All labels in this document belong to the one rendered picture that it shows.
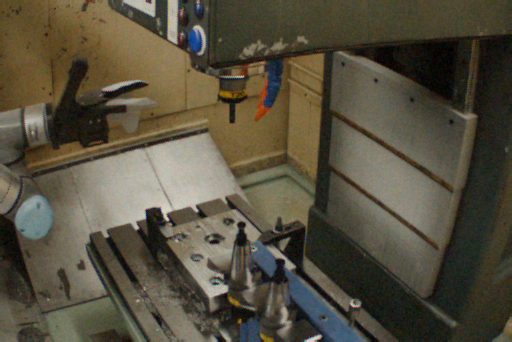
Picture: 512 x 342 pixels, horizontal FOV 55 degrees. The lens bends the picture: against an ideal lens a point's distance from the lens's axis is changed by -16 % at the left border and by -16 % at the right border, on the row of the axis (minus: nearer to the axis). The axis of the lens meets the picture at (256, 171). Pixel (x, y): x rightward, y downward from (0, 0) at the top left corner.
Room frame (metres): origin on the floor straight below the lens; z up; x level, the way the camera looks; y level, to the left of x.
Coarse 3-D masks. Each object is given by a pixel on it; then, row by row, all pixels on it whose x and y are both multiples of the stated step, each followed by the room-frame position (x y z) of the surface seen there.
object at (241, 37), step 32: (160, 0) 0.74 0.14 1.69; (224, 0) 0.61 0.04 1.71; (256, 0) 0.63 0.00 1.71; (288, 0) 0.65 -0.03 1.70; (320, 0) 0.68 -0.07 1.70; (352, 0) 0.71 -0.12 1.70; (384, 0) 0.74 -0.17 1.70; (416, 0) 0.77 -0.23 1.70; (448, 0) 0.82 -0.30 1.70; (480, 0) 0.87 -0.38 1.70; (160, 32) 0.74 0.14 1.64; (224, 32) 0.61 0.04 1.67; (256, 32) 0.63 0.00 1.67; (288, 32) 0.66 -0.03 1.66; (320, 32) 0.68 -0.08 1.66; (352, 32) 0.71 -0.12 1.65; (384, 32) 0.74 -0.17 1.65; (416, 32) 0.78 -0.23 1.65; (448, 32) 0.82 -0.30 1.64; (480, 32) 0.87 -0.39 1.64; (224, 64) 0.62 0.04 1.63
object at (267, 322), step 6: (258, 306) 0.66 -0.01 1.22; (258, 312) 0.65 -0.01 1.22; (294, 312) 0.65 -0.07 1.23; (258, 318) 0.65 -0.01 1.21; (264, 318) 0.64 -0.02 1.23; (288, 318) 0.64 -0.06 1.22; (294, 318) 0.64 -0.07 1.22; (264, 324) 0.63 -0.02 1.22; (270, 324) 0.62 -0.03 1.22; (276, 324) 0.62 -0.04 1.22; (282, 324) 0.62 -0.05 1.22; (288, 324) 0.63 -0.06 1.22; (264, 330) 0.63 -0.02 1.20; (270, 330) 0.63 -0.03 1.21
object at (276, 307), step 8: (272, 280) 0.65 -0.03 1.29; (272, 288) 0.64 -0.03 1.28; (280, 288) 0.64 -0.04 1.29; (272, 296) 0.64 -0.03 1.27; (280, 296) 0.64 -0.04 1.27; (288, 296) 0.65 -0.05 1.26; (264, 304) 0.65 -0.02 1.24; (272, 304) 0.64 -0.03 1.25; (280, 304) 0.64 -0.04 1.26; (288, 304) 0.64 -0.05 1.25; (264, 312) 0.64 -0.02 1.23; (272, 312) 0.64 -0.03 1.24; (280, 312) 0.63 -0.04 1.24; (288, 312) 0.64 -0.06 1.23
